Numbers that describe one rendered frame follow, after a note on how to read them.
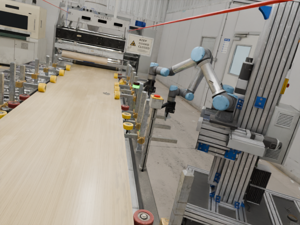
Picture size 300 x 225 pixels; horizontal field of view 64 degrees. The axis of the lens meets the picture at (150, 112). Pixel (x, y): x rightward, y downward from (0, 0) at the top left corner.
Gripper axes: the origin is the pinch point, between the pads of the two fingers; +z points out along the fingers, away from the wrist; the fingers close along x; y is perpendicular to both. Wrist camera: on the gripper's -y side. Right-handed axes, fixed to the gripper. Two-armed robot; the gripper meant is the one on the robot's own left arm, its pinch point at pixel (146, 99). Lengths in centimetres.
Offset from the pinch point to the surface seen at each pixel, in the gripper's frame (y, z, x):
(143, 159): 73, 22, -36
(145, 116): 48, 1, -26
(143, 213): 131, 11, -68
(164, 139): 51, 19, -6
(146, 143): 72, 11, -36
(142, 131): 48, 13, -27
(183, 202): 142, -1, -60
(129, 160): 45, 39, -31
